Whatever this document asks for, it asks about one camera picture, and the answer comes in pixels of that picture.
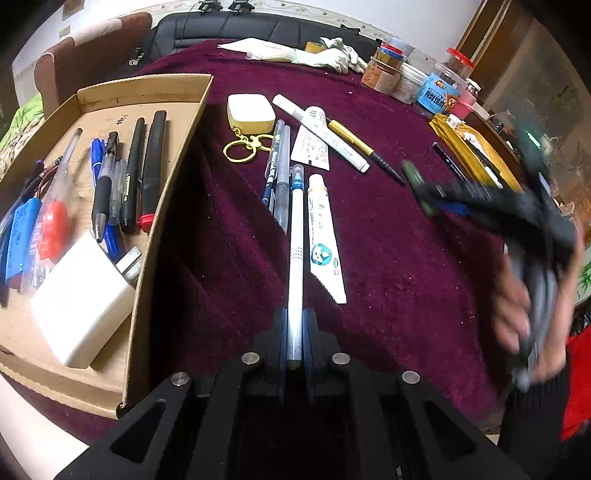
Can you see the pink container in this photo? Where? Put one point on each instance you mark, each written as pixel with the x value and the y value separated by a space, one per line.
pixel 466 107

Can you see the person's right forearm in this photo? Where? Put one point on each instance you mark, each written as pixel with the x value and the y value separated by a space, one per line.
pixel 531 429

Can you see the green patterned blanket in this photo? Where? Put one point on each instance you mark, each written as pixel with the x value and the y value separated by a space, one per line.
pixel 18 134

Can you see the black clip-on camera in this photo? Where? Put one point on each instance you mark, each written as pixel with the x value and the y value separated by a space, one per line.
pixel 241 5
pixel 207 5

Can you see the black marker pen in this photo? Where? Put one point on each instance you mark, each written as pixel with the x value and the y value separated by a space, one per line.
pixel 134 175

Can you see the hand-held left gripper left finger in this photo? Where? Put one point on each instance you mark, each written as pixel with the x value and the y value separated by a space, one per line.
pixel 280 346

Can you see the gold pen with black tip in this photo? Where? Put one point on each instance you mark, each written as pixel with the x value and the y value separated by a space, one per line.
pixel 351 141

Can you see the white work glove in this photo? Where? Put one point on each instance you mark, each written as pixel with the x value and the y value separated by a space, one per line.
pixel 323 59

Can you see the blue marker pen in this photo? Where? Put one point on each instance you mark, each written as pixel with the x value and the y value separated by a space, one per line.
pixel 96 157

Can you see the person's right hand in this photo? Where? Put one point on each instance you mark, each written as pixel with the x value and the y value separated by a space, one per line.
pixel 510 304

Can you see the white marker pen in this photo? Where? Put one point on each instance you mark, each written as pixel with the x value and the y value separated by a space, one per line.
pixel 323 134

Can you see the white ointment tube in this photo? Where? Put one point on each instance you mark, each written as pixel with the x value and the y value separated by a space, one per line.
pixel 325 240

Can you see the white pen with blue cap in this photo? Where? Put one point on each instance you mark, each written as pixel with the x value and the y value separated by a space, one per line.
pixel 295 240

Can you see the shallow cardboard box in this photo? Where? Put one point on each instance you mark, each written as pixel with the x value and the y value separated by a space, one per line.
pixel 180 138

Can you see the white glove with green cuff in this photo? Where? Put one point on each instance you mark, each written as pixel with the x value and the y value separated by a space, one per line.
pixel 346 46

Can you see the white rectangular block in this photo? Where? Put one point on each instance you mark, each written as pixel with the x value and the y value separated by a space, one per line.
pixel 83 304

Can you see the white plastic jar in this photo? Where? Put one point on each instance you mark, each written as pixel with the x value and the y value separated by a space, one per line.
pixel 411 85

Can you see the blue tool packet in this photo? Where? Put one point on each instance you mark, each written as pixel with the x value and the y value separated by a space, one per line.
pixel 23 240

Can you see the small framed wall plaque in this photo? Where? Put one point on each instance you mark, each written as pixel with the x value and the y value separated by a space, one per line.
pixel 74 8

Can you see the small metal clip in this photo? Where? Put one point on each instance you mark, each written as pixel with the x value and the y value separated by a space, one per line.
pixel 129 265

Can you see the clear ballpoint pen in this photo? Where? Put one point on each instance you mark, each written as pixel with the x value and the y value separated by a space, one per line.
pixel 69 152

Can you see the amber jar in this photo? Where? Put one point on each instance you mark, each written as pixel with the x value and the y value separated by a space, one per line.
pixel 381 69

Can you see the black grip gel pen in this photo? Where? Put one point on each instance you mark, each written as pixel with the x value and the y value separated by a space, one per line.
pixel 102 203

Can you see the black leather sofa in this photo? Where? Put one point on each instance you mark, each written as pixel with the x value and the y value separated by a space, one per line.
pixel 258 27

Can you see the brown tape roll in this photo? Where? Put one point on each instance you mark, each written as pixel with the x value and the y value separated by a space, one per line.
pixel 313 46

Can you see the thin black pen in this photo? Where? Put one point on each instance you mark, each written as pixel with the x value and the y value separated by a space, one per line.
pixel 461 164

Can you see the yellow packet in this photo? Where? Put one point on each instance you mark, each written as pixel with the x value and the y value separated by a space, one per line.
pixel 461 138

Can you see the wooden glass door cabinet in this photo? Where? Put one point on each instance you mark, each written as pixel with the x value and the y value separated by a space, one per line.
pixel 498 32

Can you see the clear plastic bag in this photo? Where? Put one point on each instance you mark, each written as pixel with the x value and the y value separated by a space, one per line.
pixel 272 54

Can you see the metal buckle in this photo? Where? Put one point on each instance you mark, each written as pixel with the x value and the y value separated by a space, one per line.
pixel 137 55

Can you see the clear pen with blue grip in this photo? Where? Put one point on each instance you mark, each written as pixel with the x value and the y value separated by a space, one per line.
pixel 272 157

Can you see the brown armchair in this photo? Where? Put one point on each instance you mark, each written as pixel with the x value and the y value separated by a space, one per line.
pixel 78 60

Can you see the black marker with red end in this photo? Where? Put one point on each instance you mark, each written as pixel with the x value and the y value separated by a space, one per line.
pixel 153 170

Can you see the cream case with yellow keyring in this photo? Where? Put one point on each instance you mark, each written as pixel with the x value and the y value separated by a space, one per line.
pixel 249 113

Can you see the person's red clothing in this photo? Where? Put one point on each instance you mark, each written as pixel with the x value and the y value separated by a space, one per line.
pixel 579 383

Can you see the burgundy tablecloth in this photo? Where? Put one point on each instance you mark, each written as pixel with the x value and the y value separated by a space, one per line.
pixel 392 258

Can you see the wall switch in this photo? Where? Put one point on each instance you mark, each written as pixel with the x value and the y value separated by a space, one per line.
pixel 64 31

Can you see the red utility knife packet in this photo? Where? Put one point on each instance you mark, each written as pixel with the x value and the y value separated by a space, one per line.
pixel 53 226

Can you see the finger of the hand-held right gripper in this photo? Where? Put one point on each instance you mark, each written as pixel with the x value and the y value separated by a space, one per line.
pixel 471 189
pixel 461 207

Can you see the blue label jar red lid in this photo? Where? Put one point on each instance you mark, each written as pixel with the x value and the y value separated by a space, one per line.
pixel 443 90

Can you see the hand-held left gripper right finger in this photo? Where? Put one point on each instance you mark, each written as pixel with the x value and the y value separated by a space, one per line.
pixel 309 346

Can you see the grey translucent pen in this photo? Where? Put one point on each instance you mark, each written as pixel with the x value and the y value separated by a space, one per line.
pixel 283 184

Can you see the white printed tube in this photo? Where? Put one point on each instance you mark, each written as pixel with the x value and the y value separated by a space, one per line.
pixel 311 152

